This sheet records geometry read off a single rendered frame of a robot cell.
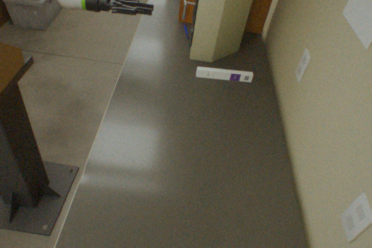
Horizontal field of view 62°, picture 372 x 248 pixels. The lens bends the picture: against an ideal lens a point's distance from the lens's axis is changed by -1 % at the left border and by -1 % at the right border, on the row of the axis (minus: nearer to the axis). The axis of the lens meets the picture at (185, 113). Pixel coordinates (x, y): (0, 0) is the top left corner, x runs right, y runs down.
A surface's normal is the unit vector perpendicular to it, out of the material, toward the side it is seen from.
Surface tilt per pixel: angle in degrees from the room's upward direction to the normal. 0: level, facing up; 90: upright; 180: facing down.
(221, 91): 0
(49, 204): 0
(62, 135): 0
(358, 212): 90
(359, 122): 90
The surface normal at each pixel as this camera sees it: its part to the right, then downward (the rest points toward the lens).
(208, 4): -0.07, 0.69
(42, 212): 0.12, -0.72
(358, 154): -0.99, -0.14
